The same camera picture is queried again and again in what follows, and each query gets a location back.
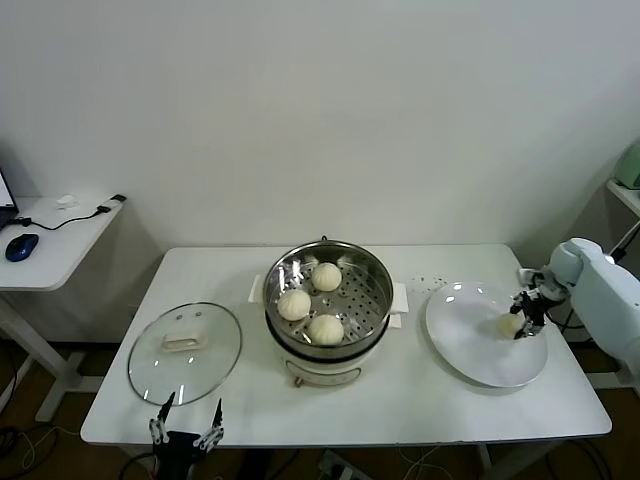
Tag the stainless steel steamer basket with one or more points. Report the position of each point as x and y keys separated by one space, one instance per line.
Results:
x=377 y=307

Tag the black laptop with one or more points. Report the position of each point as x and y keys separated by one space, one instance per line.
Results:
x=5 y=212

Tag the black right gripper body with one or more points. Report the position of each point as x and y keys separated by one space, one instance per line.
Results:
x=534 y=307

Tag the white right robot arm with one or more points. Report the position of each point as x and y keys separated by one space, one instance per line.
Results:
x=600 y=290

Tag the cream electric cooker base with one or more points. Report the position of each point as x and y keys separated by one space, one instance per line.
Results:
x=325 y=372

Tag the pale green appliance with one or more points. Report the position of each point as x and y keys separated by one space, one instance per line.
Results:
x=629 y=167

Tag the white power strip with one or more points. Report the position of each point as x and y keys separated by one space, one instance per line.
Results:
x=337 y=466

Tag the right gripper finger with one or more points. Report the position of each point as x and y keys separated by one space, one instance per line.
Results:
x=531 y=330
x=518 y=304

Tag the white steamed baozi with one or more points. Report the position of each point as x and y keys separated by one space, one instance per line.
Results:
x=294 y=305
x=327 y=276
x=507 y=326
x=325 y=330

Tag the small white object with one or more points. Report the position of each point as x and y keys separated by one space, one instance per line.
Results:
x=67 y=201

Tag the white side table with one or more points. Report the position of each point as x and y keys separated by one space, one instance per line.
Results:
x=60 y=270

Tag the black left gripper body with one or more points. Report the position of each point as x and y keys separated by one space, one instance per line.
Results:
x=177 y=450

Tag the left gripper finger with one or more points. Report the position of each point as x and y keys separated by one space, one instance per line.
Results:
x=157 y=427
x=216 y=427

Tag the white table leg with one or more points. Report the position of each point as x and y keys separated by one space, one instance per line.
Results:
x=484 y=462

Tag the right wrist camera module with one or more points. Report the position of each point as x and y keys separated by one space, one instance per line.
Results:
x=527 y=275

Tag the white shelf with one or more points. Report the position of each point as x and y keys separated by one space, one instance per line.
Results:
x=625 y=197

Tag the blue computer mouse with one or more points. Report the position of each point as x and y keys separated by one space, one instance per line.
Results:
x=22 y=246

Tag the small black dongle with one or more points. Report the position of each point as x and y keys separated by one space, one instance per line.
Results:
x=118 y=198

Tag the white round plate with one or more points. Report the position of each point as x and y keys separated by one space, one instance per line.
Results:
x=460 y=360

